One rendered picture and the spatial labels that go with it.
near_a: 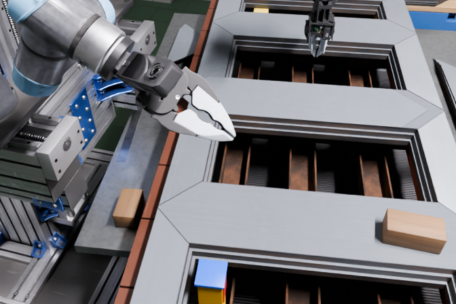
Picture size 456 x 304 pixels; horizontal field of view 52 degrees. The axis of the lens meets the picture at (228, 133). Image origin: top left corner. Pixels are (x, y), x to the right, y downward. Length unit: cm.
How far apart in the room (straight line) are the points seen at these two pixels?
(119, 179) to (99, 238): 21
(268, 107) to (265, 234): 45
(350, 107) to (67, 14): 93
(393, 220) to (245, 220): 32
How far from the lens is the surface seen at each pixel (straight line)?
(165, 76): 60
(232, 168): 144
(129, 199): 132
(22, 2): 71
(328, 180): 162
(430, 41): 207
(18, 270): 193
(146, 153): 151
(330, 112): 138
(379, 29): 182
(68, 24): 69
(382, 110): 142
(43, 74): 77
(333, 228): 109
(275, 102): 139
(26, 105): 119
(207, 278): 97
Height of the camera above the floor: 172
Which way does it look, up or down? 42 degrees down
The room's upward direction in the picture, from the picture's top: straight up
